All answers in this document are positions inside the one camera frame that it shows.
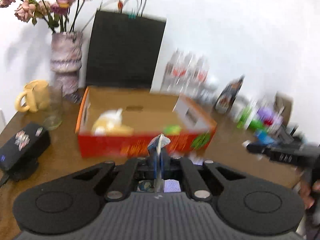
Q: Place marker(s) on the green tissue pack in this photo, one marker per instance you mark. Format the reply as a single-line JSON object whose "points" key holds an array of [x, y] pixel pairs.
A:
{"points": [[172, 130]]}

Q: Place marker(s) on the purple drawstring pouch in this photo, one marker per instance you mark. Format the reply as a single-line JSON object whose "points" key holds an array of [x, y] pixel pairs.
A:
{"points": [[171, 186]]}

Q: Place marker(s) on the starry night card pack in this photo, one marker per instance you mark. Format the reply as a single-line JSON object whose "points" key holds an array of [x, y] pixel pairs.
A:
{"points": [[145, 186]]}

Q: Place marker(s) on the silver brown candy wrapper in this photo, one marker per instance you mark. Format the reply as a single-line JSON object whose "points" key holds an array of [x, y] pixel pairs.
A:
{"points": [[159, 161]]}

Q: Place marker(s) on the water bottle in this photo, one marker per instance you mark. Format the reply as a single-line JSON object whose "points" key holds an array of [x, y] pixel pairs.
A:
{"points": [[200, 72], [185, 72], [174, 69]]}

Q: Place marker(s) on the green sanitizer bottle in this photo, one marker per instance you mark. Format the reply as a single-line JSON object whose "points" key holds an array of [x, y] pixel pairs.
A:
{"points": [[245, 118]]}

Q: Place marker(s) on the black paper bag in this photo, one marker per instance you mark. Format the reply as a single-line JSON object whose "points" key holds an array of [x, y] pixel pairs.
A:
{"points": [[124, 46]]}

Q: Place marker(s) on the left water bottle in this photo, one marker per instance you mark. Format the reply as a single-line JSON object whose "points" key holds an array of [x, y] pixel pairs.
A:
{"points": [[174, 69]]}

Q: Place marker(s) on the right water bottle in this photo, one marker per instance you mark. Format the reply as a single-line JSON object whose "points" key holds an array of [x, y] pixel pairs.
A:
{"points": [[200, 72]]}

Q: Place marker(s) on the middle water bottle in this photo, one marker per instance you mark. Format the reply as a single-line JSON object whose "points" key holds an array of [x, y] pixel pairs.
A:
{"points": [[185, 72]]}

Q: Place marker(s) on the clear glass cup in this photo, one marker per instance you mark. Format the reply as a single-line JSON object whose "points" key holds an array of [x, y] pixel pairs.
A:
{"points": [[53, 106]]}

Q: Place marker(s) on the yellow ceramic mug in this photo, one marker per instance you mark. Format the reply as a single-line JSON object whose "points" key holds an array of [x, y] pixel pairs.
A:
{"points": [[28, 100]]}

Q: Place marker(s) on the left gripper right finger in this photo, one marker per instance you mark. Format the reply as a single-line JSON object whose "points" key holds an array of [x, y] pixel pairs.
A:
{"points": [[187, 174]]}

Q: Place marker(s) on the black sauce pouch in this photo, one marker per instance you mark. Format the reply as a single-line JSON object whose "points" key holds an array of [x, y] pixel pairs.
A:
{"points": [[227, 97]]}

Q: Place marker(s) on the person's right hand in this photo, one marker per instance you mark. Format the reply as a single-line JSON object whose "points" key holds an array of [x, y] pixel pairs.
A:
{"points": [[307, 186]]}

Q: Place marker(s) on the black case with stickers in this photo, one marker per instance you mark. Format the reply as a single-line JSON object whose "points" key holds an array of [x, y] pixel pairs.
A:
{"points": [[19, 155]]}

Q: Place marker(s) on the purple textured vase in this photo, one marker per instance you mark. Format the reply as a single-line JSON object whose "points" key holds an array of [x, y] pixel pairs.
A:
{"points": [[66, 59]]}

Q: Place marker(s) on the yellow white plush toy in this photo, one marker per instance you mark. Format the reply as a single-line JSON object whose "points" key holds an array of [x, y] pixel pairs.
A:
{"points": [[110, 123]]}

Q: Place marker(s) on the red rose ornament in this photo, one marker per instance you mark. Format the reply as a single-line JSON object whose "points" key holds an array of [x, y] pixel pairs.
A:
{"points": [[268, 122]]}

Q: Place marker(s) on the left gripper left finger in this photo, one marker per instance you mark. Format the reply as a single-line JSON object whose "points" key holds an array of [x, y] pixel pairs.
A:
{"points": [[122, 180]]}

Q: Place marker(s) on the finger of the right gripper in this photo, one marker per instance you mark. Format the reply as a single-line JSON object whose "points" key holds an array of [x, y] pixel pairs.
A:
{"points": [[261, 149]]}

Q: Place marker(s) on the green box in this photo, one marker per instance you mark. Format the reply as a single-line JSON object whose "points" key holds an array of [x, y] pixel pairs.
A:
{"points": [[257, 124]]}

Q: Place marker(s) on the red cardboard box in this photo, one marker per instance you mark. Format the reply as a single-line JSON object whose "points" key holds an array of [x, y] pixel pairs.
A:
{"points": [[148, 114]]}

